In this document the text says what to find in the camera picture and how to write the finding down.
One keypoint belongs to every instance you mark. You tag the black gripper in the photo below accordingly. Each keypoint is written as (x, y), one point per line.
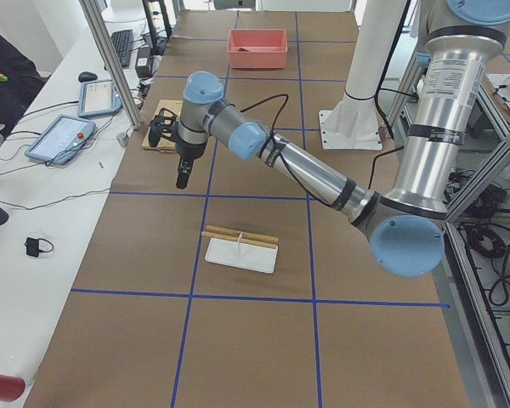
(189, 150)

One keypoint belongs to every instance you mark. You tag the bamboo cutting board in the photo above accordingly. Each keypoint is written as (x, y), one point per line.
(165, 146)

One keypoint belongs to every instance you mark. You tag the black power adapter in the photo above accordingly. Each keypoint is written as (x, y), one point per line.
(144, 62)

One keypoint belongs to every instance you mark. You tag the blue teach pendant far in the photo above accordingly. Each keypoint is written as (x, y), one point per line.
(98, 98)

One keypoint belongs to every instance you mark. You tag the blue teach pendant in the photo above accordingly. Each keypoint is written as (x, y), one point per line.
(61, 140)
(98, 98)

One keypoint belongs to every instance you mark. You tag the black computer mouse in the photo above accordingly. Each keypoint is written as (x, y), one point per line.
(87, 76)

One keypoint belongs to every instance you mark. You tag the black keyboard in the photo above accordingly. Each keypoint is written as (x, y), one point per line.
(122, 42)

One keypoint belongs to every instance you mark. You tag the blue teach pendant near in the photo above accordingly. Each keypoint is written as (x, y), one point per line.
(61, 140)

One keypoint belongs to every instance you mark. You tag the pink plastic bin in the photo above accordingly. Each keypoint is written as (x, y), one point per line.
(257, 48)

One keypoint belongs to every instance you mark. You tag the person in black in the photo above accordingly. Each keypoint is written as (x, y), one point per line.
(20, 84)

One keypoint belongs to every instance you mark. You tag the small black clip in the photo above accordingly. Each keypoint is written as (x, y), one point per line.
(34, 247)

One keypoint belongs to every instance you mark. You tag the red cylinder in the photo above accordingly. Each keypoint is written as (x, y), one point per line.
(11, 388)

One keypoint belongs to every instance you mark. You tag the grey aluminium frame post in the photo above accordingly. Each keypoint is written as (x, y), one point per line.
(107, 52)

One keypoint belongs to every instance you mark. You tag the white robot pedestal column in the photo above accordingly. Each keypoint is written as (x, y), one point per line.
(353, 123)

